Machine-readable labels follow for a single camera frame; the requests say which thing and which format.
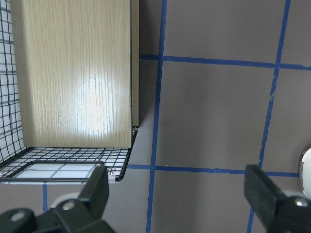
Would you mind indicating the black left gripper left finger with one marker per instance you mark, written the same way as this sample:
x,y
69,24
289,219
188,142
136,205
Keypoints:
x,y
80,215

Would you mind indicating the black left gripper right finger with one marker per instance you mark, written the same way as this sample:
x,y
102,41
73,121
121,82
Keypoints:
x,y
277,211

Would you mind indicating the white toaster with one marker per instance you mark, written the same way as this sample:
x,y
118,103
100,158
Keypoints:
x,y
305,172

